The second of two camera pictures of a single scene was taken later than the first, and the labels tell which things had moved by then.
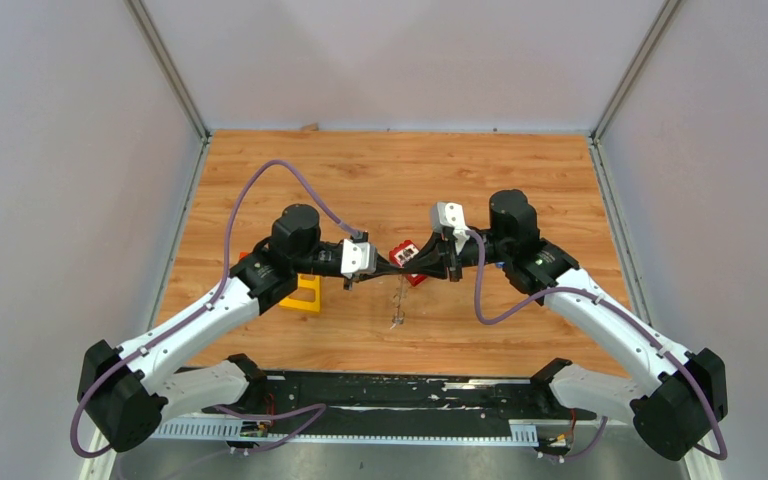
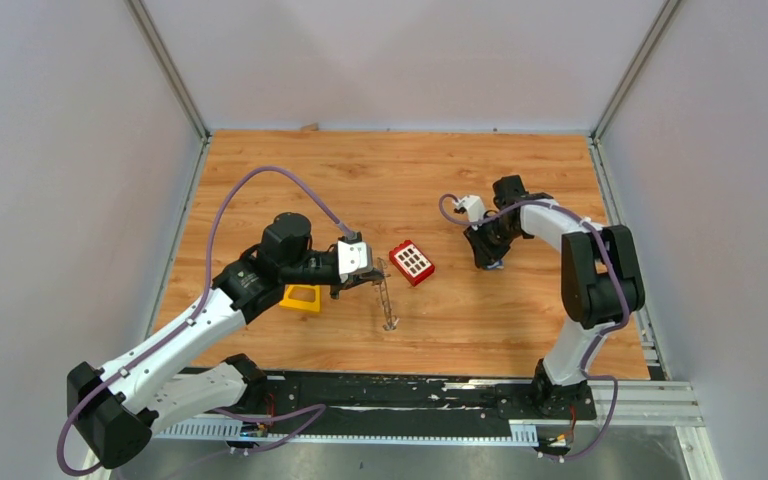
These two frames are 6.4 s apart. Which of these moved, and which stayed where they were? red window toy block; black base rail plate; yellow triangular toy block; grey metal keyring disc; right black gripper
Moved: grey metal keyring disc; right black gripper
Stayed: yellow triangular toy block; red window toy block; black base rail plate
